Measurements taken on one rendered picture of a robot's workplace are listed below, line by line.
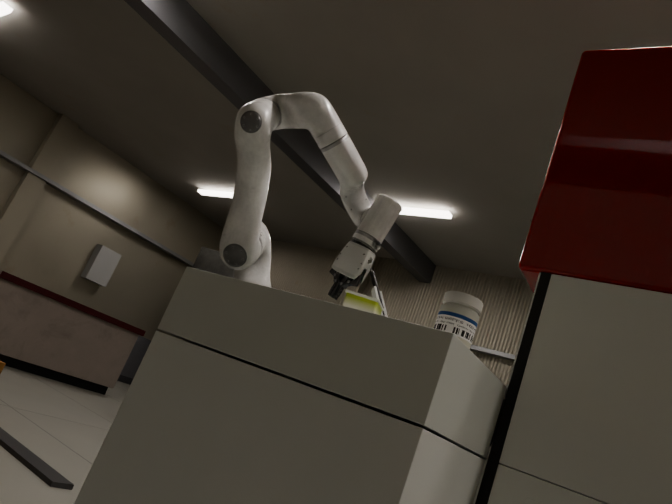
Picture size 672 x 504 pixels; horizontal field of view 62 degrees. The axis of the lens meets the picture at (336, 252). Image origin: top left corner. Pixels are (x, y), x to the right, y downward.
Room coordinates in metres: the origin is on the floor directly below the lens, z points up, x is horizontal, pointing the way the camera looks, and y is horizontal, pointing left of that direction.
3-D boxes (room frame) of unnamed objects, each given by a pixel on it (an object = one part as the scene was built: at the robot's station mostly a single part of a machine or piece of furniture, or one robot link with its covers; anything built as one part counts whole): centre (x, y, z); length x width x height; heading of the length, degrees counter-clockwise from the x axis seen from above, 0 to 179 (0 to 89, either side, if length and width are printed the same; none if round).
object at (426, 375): (1.17, -0.07, 0.89); 0.62 x 0.35 x 0.14; 54
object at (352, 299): (1.16, -0.09, 1.00); 0.07 x 0.07 x 0.07; 72
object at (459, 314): (0.97, -0.25, 1.01); 0.07 x 0.07 x 0.10
